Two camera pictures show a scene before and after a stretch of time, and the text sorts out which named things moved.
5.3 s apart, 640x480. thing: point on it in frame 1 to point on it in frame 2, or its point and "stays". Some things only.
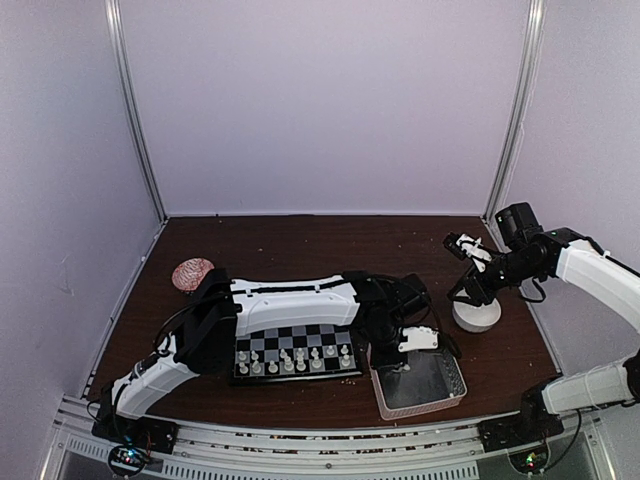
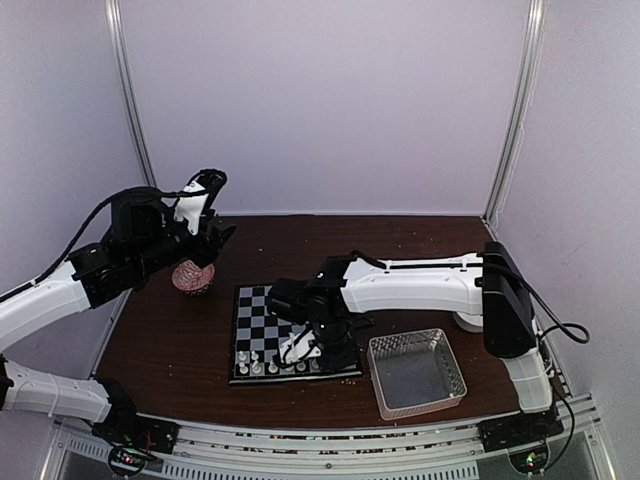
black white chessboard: (295, 354) stays
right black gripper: (475, 284) to (345, 357)
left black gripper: (381, 362) to (210, 243)
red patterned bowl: (190, 273) stays
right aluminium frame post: (535, 28) stays
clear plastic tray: (431, 379) stays
